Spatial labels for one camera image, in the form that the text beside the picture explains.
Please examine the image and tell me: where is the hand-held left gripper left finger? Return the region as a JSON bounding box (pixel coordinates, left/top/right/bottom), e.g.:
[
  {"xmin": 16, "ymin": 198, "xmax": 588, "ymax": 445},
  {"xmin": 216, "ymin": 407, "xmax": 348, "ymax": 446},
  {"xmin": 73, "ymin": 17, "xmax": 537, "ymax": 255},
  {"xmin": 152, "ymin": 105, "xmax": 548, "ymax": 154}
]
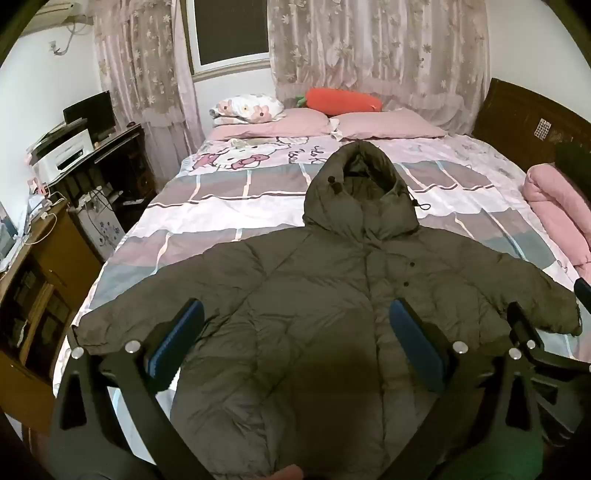
[{"xmin": 48, "ymin": 298, "xmax": 219, "ymax": 480}]

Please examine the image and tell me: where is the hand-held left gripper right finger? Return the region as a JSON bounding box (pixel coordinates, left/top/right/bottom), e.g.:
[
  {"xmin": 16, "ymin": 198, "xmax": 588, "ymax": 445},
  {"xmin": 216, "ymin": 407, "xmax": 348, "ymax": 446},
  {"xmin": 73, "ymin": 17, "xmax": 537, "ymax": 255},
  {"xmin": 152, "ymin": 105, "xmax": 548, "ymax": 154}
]
[{"xmin": 382, "ymin": 298, "xmax": 544, "ymax": 480}]

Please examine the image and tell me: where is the olive green hooded puffer jacket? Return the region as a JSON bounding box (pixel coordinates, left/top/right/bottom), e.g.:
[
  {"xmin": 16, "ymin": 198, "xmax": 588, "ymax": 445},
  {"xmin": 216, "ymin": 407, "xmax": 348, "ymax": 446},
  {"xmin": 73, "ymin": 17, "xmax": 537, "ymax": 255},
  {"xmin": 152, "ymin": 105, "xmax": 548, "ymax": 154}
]
[{"xmin": 74, "ymin": 141, "xmax": 583, "ymax": 480}]

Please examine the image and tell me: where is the person's left hand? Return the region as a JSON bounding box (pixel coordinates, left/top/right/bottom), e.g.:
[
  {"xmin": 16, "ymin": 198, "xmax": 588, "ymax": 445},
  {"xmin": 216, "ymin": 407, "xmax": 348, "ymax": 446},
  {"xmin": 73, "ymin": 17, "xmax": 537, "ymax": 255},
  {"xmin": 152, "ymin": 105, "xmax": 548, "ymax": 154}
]
[{"xmin": 256, "ymin": 464, "xmax": 306, "ymax": 480}]

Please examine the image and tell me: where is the folded pink blanket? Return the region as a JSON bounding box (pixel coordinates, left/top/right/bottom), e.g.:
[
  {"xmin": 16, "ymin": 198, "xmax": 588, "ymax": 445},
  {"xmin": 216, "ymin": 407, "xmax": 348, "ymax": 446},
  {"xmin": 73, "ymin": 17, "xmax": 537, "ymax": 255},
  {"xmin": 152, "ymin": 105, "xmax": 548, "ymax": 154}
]
[{"xmin": 523, "ymin": 164, "xmax": 591, "ymax": 268}]

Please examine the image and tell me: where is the white floral computer tower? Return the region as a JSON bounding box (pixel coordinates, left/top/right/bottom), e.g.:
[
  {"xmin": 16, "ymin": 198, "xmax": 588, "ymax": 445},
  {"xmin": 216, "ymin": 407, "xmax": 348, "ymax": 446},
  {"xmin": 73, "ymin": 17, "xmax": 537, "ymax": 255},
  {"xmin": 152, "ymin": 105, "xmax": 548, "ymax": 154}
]
[{"xmin": 69, "ymin": 189, "xmax": 126, "ymax": 265}]

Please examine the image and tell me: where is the brown wooden cabinet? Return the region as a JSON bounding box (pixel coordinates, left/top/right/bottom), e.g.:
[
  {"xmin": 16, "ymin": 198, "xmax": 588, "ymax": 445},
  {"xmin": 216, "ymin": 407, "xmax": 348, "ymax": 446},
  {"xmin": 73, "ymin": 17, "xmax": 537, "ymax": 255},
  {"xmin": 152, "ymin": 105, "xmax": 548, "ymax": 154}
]
[{"xmin": 0, "ymin": 203, "xmax": 103, "ymax": 435}]

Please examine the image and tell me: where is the black computer desk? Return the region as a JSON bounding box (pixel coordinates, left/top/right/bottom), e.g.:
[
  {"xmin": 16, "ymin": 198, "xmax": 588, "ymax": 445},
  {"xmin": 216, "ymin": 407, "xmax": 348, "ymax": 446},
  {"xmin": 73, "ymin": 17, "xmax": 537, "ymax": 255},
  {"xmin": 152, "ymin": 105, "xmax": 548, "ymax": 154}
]
[{"xmin": 46, "ymin": 122, "xmax": 158, "ymax": 222}]

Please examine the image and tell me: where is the dark wooden headboard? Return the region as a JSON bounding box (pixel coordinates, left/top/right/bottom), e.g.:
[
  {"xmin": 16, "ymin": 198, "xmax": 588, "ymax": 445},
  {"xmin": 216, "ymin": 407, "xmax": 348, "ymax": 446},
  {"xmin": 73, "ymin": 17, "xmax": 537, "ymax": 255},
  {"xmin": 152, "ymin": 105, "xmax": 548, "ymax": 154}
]
[{"xmin": 471, "ymin": 78, "xmax": 591, "ymax": 185}]

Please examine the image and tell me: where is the white printer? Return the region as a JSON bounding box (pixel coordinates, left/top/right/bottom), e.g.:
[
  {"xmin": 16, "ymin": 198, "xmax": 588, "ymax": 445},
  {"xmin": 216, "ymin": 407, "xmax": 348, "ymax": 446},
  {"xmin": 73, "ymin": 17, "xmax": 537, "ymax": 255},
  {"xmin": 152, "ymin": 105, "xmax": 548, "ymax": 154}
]
[{"xmin": 28, "ymin": 124, "xmax": 92, "ymax": 182}]

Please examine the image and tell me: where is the pink pillow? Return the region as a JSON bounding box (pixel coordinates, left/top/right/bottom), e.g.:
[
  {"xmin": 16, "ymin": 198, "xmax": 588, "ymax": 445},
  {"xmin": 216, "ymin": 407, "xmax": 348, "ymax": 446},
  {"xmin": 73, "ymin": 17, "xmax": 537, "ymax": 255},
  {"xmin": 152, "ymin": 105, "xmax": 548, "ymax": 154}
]
[
  {"xmin": 330, "ymin": 109, "xmax": 448, "ymax": 140},
  {"xmin": 205, "ymin": 108, "xmax": 335, "ymax": 141}
]

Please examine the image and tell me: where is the white floral pillow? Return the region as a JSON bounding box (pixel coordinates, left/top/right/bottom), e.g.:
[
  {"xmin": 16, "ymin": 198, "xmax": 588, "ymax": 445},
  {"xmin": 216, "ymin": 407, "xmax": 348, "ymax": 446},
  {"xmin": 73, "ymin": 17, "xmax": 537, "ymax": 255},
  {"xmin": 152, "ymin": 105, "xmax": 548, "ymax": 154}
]
[{"xmin": 210, "ymin": 93, "xmax": 286, "ymax": 125}]

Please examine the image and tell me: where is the black computer monitor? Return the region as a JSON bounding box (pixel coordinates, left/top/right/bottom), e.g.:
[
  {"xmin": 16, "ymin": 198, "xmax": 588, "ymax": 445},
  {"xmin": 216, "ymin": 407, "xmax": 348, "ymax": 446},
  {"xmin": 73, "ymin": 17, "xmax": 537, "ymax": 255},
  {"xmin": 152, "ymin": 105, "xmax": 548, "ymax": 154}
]
[{"xmin": 63, "ymin": 91, "xmax": 117, "ymax": 142}]

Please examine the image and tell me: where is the orange carrot plush pillow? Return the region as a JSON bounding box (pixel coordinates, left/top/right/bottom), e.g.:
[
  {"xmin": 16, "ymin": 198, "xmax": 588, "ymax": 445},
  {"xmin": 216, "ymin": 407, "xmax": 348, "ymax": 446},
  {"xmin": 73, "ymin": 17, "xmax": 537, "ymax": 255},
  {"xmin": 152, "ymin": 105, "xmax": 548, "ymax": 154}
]
[{"xmin": 294, "ymin": 88, "xmax": 384, "ymax": 116}]

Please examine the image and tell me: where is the floral lace curtain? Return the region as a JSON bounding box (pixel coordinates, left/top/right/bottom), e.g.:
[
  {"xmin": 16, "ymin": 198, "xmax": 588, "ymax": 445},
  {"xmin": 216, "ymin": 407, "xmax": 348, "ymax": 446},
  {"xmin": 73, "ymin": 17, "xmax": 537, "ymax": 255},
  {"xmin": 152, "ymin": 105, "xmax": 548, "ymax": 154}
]
[
  {"xmin": 268, "ymin": 0, "xmax": 491, "ymax": 136},
  {"xmin": 92, "ymin": 0, "xmax": 206, "ymax": 155}
]

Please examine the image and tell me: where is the window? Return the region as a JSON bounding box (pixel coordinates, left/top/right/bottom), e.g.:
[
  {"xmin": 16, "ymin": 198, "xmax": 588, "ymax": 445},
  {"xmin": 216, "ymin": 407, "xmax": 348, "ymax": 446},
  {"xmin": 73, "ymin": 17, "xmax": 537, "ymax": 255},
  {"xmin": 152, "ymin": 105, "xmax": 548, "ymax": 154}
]
[{"xmin": 182, "ymin": 0, "xmax": 271, "ymax": 78}]

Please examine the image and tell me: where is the white air conditioner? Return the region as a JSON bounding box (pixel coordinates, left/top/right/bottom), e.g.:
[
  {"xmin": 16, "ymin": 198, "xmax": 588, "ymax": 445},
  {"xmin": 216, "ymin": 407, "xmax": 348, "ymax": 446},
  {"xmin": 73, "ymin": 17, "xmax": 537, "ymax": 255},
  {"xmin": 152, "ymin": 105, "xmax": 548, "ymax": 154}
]
[{"xmin": 21, "ymin": 0, "xmax": 83, "ymax": 32}]

